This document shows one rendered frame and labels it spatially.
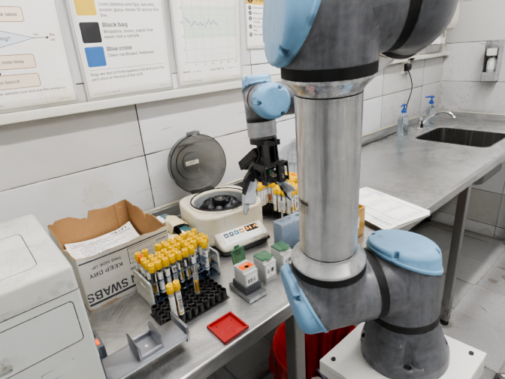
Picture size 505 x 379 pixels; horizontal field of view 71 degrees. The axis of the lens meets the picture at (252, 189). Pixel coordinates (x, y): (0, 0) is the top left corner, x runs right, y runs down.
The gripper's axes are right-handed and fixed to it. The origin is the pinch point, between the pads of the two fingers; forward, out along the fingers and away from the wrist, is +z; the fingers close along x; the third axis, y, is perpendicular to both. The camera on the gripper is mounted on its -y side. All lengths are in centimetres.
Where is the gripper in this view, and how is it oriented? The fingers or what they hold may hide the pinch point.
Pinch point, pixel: (267, 207)
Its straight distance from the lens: 99.4
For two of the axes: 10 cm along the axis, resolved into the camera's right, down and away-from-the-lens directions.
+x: 8.7, -2.5, 4.3
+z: 1.3, 9.4, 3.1
